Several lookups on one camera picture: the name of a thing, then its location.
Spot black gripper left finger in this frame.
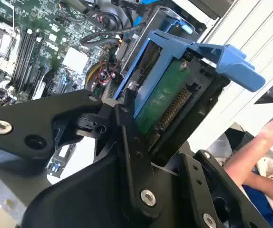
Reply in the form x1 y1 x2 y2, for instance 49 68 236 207
0 82 163 224

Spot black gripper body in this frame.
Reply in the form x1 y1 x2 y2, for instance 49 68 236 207
21 154 199 228

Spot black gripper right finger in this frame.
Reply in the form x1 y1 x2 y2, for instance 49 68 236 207
178 150 273 228

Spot hard disk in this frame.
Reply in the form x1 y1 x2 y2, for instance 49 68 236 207
112 29 267 164

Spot blue disk wire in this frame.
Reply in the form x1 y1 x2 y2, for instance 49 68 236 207
131 0 153 28

